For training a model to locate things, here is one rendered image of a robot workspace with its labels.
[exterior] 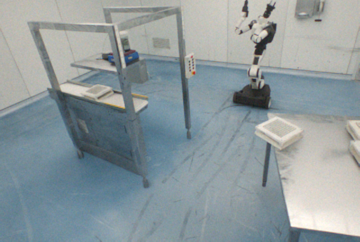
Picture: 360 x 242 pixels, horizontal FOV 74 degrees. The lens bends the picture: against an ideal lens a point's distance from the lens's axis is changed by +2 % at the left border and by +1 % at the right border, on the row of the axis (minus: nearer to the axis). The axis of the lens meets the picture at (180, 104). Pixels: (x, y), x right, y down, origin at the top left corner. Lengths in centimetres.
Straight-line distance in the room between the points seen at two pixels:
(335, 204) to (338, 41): 405
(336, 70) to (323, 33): 75
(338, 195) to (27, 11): 536
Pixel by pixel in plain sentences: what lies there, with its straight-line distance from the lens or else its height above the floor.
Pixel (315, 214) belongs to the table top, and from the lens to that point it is 153.
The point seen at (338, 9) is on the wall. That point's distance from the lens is 522.
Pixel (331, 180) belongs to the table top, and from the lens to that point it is 173.
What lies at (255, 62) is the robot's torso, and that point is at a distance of 398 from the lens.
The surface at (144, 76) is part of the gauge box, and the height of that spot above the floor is 118.
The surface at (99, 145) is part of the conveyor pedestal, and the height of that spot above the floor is 25.
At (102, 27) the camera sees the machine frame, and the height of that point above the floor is 171.
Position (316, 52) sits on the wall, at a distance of 539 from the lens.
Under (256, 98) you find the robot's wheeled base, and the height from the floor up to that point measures 18.
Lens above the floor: 201
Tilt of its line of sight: 28 degrees down
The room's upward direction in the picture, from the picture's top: 5 degrees counter-clockwise
